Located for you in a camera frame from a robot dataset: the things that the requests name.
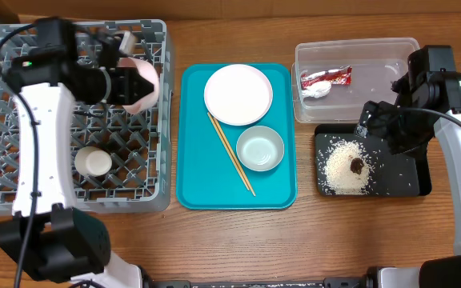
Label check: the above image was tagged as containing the pink small bowl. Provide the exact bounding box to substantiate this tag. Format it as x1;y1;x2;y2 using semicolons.
118;58;160;114

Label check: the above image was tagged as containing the brown food scrap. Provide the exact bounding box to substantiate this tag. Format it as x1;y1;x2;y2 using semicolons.
350;158;366;175

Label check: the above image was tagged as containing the white rice pile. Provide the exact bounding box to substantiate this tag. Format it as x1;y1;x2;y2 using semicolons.
317;134;376;196

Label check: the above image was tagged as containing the red snack wrapper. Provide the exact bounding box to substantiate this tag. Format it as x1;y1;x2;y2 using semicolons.
300;66;352;89

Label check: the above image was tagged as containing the white tissue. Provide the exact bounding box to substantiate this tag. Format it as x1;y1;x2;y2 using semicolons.
302;81;332;98

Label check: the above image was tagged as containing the white cup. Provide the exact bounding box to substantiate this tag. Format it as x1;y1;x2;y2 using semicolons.
74;146;113;177

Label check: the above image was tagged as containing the wooden chopstick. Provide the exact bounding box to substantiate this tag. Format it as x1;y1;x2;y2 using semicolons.
209;112;257;198
206;112;255;198

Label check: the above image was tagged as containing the grey bowl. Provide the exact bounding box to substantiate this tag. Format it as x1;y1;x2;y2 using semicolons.
236;126;285;172

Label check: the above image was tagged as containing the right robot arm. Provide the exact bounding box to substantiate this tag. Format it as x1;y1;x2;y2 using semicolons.
355;45;461;288

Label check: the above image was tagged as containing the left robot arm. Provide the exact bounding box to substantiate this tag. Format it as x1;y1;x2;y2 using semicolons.
0;18;158;287

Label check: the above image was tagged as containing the grey dishwasher rack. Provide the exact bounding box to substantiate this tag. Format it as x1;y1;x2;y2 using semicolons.
0;19;174;215

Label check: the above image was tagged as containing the black tray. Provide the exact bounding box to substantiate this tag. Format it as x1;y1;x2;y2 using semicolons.
314;124;431;197

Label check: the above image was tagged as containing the clear plastic bin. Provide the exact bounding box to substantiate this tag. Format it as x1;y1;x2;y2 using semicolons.
291;38;419;123

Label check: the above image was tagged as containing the large white plate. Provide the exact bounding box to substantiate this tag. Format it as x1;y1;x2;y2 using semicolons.
204;64;273;126

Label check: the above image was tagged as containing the teal plastic tray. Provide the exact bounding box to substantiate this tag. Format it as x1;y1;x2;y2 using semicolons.
176;63;298;210

